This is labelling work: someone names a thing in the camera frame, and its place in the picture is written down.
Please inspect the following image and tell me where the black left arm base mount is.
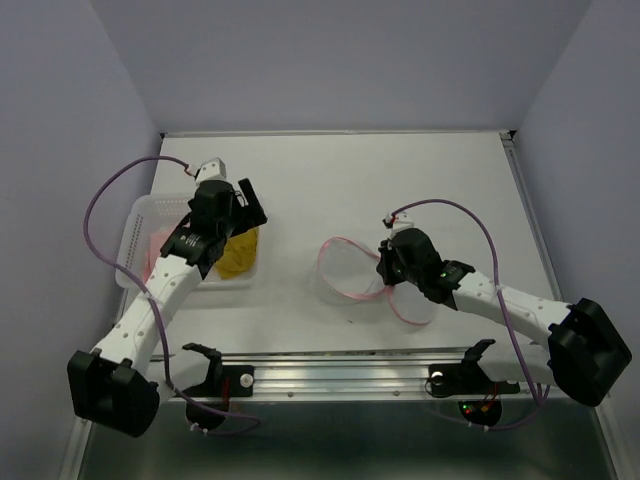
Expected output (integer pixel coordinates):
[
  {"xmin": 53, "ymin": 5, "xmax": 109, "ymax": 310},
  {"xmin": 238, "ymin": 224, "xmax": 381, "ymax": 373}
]
[{"xmin": 169, "ymin": 342, "xmax": 261, "ymax": 436}]

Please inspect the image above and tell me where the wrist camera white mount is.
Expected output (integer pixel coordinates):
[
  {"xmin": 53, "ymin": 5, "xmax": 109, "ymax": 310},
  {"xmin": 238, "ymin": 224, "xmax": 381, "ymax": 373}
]
[
  {"xmin": 185, "ymin": 158, "xmax": 227, "ymax": 186},
  {"xmin": 383, "ymin": 210, "xmax": 414, "ymax": 240}
]

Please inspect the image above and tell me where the white perforated plastic basket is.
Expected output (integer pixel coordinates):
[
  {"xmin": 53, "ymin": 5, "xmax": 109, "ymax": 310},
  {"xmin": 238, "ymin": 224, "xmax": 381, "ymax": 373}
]
[{"xmin": 115, "ymin": 193, "xmax": 258, "ymax": 291}]

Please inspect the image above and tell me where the yellow garment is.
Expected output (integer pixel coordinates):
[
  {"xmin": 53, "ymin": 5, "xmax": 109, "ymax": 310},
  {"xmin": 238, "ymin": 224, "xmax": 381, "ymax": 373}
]
[{"xmin": 214, "ymin": 227, "xmax": 259, "ymax": 280}]

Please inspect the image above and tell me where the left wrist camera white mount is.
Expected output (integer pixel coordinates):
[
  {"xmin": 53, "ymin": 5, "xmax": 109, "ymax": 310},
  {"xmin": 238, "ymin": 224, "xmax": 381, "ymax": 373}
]
[{"xmin": 185, "ymin": 158, "xmax": 227, "ymax": 186}]

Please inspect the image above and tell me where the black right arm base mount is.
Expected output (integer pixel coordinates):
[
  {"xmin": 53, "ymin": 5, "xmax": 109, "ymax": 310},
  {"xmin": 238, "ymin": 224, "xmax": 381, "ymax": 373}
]
[{"xmin": 424, "ymin": 339, "xmax": 521, "ymax": 431}]

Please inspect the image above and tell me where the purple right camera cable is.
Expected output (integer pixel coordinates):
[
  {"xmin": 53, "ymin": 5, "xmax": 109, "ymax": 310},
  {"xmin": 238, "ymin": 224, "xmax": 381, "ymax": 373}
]
[{"xmin": 392, "ymin": 199, "xmax": 550, "ymax": 432}]

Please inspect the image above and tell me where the white mesh laundry bag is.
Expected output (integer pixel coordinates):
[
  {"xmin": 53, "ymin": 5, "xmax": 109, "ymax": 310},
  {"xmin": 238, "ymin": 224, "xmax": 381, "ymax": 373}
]
[{"xmin": 314, "ymin": 236, "xmax": 438, "ymax": 328}]

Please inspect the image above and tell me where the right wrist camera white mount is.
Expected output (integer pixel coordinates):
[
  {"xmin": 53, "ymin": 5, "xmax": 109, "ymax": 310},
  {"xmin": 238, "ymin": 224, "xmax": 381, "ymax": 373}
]
[{"xmin": 383, "ymin": 210, "xmax": 414, "ymax": 240}]

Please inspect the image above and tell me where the pink bra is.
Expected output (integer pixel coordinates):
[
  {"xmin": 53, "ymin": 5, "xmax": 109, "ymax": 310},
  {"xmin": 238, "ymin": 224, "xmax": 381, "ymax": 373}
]
[{"xmin": 142, "ymin": 229, "xmax": 171, "ymax": 282}]

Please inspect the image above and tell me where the aluminium front rail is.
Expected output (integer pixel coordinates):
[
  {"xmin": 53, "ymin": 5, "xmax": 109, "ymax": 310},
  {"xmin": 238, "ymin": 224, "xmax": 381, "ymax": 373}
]
[{"xmin": 147, "ymin": 344, "xmax": 554, "ymax": 403}]

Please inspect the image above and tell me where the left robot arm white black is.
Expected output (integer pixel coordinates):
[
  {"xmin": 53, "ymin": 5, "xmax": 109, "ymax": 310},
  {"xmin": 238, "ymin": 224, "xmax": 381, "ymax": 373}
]
[{"xmin": 67, "ymin": 179, "xmax": 267, "ymax": 438}]

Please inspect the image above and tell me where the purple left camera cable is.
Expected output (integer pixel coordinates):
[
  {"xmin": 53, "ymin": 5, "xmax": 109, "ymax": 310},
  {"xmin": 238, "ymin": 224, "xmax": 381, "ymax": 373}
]
[{"xmin": 83, "ymin": 156, "xmax": 262, "ymax": 437}]

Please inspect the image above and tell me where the purple camera cable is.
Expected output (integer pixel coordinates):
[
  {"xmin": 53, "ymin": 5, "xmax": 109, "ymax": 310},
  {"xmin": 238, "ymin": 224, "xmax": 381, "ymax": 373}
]
[
  {"xmin": 83, "ymin": 156, "xmax": 262, "ymax": 437},
  {"xmin": 392, "ymin": 199, "xmax": 550, "ymax": 432}
]

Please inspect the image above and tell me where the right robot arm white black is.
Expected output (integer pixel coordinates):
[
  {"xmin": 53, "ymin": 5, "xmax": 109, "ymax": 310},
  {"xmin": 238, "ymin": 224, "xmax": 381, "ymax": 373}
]
[{"xmin": 377, "ymin": 228, "xmax": 632, "ymax": 407}]

